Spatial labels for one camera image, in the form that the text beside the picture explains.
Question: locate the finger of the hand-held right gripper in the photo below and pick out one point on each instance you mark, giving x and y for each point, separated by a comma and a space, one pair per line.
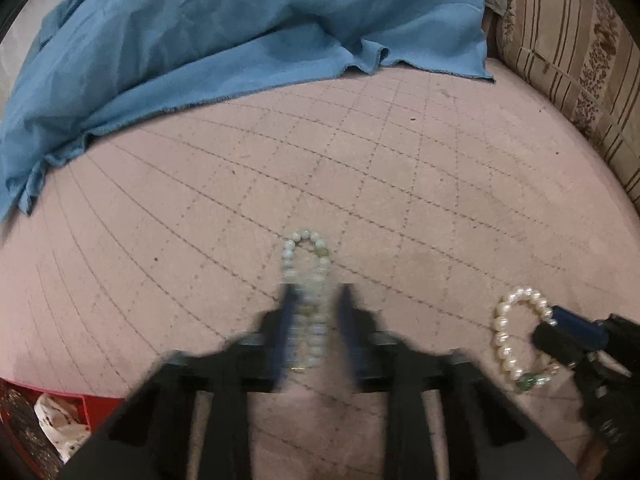
580, 330
555, 345

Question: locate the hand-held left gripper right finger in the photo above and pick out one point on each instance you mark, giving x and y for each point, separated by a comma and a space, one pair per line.
400, 385

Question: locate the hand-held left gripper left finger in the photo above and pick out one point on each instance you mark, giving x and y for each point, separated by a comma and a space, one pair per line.
220, 385

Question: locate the red cardboard tray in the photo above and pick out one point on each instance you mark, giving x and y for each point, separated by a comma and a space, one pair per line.
95, 407

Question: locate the white dotted scrunchie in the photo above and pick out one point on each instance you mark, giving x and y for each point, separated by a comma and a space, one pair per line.
62, 425

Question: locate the pink quilted bedspread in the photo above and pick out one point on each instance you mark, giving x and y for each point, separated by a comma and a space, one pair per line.
320, 185

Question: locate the striped floral cushion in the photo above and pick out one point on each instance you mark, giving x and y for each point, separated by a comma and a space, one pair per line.
575, 50

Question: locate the blue cloth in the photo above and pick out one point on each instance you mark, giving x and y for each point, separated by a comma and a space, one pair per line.
200, 35

